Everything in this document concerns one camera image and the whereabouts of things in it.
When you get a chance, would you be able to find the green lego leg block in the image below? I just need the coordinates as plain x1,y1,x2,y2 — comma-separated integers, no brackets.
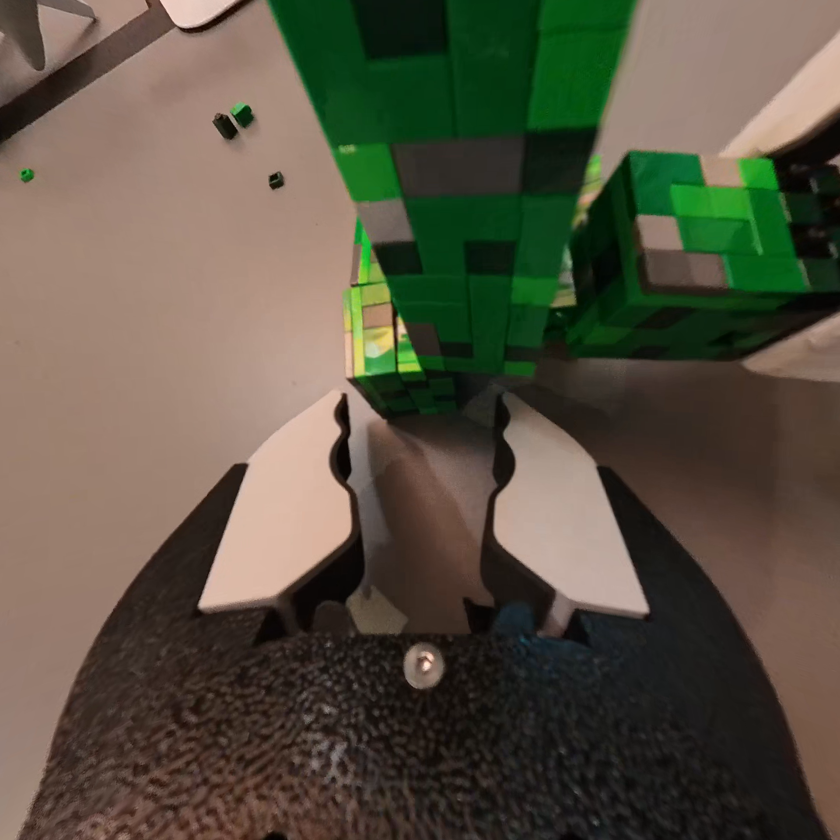
566,151,840,363

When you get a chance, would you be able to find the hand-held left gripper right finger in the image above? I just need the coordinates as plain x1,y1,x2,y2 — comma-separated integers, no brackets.
481,392,651,636

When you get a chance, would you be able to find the green lego creeper figure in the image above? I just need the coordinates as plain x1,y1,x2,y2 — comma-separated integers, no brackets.
268,0,637,417

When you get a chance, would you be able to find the white rounded board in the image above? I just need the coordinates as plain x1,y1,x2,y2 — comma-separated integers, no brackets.
157,0,247,30

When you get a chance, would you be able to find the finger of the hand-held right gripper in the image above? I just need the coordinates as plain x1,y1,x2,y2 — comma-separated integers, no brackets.
740,320,840,389
721,28,840,175

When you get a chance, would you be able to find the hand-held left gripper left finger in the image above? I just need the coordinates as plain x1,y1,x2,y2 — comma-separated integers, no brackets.
198,390,366,636

